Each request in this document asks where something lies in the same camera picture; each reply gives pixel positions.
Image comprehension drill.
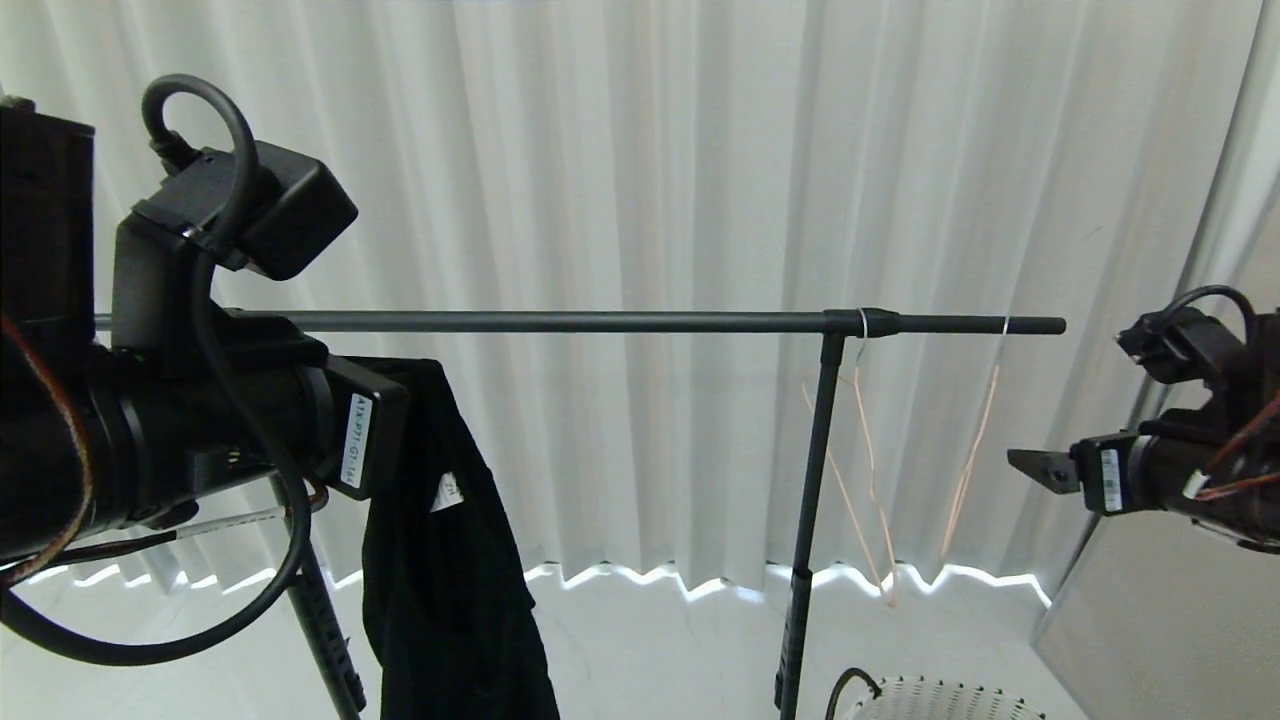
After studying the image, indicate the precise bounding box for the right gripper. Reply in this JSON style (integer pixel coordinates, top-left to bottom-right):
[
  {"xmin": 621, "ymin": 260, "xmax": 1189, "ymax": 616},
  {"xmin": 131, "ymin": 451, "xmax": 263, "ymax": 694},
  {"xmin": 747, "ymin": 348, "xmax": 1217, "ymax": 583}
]
[{"xmin": 1008, "ymin": 425, "xmax": 1280, "ymax": 551}]

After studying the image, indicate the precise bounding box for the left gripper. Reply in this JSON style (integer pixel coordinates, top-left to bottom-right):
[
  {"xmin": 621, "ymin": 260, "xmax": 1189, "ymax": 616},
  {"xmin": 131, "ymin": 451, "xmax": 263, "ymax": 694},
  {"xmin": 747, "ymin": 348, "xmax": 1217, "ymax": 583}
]
[{"xmin": 0, "ymin": 340, "xmax": 409, "ymax": 566}]

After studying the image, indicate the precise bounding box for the pink clothes hanger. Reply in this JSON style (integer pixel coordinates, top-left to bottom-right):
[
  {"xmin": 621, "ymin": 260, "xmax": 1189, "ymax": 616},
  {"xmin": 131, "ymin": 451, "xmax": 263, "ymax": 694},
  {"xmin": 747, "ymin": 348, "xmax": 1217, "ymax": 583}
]
[
  {"xmin": 800, "ymin": 330, "xmax": 901, "ymax": 609},
  {"xmin": 940, "ymin": 320, "xmax": 1011, "ymax": 561}
]

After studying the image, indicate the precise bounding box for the black garment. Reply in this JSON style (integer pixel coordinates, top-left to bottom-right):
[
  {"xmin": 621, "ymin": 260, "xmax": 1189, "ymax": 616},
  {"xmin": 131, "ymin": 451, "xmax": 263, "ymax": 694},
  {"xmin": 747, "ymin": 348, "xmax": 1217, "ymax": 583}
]
[{"xmin": 360, "ymin": 358, "xmax": 561, "ymax": 720}]

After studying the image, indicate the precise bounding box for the white laundry basket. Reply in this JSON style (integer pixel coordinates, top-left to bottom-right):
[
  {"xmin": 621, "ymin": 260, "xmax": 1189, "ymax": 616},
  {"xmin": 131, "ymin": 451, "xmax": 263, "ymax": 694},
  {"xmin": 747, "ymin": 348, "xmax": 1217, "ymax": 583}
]
[{"xmin": 825, "ymin": 668, "xmax": 1046, "ymax": 720}]

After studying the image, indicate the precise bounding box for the black clothes rack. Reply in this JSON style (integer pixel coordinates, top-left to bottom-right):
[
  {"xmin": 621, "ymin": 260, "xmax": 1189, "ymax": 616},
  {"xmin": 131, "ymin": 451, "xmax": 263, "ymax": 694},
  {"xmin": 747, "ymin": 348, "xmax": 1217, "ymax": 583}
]
[{"xmin": 95, "ymin": 308, "xmax": 1067, "ymax": 720}]

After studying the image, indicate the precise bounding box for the white curtain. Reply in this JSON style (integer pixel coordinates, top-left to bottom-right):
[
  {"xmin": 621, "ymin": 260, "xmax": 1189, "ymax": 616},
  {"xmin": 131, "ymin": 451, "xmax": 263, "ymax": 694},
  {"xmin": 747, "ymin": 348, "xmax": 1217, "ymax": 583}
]
[{"xmin": 0, "ymin": 0, "xmax": 1280, "ymax": 606}]

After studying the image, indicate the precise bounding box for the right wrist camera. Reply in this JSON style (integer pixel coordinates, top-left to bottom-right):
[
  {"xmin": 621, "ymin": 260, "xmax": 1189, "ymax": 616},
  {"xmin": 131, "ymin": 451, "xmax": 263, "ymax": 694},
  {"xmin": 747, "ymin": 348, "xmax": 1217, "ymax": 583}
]
[{"xmin": 1115, "ymin": 305, "xmax": 1251, "ymax": 386}]

